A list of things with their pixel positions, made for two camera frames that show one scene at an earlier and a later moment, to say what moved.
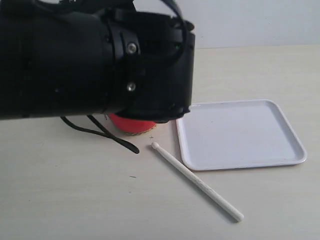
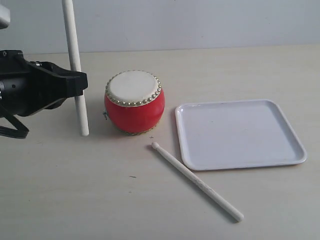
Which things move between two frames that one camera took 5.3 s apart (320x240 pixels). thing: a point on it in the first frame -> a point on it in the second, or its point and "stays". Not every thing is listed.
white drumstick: [200, 184] stays
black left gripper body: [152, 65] -> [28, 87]
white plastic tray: [224, 135] stays
